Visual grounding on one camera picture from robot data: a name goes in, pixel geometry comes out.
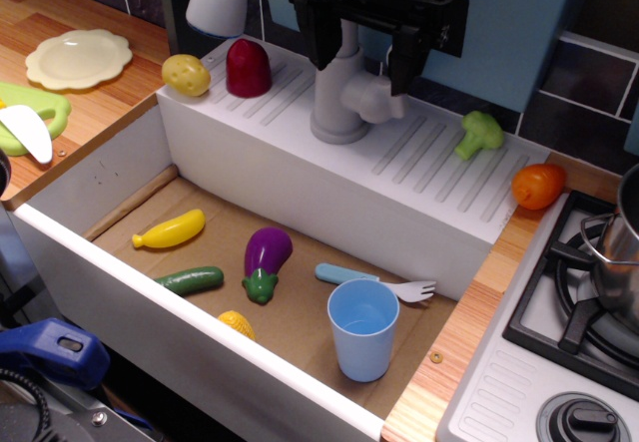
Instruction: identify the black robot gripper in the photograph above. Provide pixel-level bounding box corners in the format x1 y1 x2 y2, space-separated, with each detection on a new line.
289 0 469 96

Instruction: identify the grey toy faucet with lever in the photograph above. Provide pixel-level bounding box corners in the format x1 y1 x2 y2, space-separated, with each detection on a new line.
311 20 409 145

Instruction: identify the dark red toy vegetable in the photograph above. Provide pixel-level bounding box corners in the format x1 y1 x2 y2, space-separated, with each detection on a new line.
226 39 273 99

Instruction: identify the green toy broccoli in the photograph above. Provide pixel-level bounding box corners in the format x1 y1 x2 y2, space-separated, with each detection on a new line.
454 111 505 161

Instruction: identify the yellow toy potato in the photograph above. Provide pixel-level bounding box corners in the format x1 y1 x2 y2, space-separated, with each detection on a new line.
162 54 211 97

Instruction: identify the orange toy fruit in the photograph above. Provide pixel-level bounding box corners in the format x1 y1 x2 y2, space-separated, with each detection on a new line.
510 164 567 211

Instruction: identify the purple toy eggplant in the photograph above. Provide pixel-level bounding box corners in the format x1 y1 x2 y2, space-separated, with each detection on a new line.
242 226 293 304

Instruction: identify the white toy sink basin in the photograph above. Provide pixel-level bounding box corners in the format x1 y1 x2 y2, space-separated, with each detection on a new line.
11 46 549 441

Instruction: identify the yellow toy banana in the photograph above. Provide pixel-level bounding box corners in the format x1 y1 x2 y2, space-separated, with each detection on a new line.
131 209 206 248

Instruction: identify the light blue plastic cup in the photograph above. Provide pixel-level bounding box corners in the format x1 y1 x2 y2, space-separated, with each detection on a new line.
327 281 400 383

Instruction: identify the cream scalloped plate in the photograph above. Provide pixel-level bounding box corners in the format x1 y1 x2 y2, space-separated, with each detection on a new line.
25 29 133 91

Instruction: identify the green toy cucumber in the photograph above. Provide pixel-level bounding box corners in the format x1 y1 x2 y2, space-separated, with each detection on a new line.
155 266 224 296

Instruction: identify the yellow toy corn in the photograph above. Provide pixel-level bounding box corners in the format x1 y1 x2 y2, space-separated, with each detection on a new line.
218 310 256 340

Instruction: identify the steel pot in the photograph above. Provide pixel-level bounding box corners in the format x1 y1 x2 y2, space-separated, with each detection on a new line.
580 167 639 332

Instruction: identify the green cutting board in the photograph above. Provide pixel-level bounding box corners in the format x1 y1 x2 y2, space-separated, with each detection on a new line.
1 82 72 165

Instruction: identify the black stove grate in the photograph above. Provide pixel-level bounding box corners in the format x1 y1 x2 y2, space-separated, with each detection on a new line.
503 192 638 400

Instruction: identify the white toy knife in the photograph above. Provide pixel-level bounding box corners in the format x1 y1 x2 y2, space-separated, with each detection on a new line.
1 105 53 165

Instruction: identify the grey toy stove top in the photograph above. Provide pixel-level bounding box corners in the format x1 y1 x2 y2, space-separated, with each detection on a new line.
435 196 638 441

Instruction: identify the black stove knob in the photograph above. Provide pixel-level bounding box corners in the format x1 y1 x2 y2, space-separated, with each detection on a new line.
536 392 632 442

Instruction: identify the blue clamp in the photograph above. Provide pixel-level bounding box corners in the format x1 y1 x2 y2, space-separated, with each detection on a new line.
1 318 111 390

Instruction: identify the light blue wall box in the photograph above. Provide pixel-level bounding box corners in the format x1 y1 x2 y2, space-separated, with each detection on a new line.
269 0 579 111

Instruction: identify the blue handled white fork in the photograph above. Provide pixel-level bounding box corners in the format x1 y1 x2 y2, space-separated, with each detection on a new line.
315 262 437 303

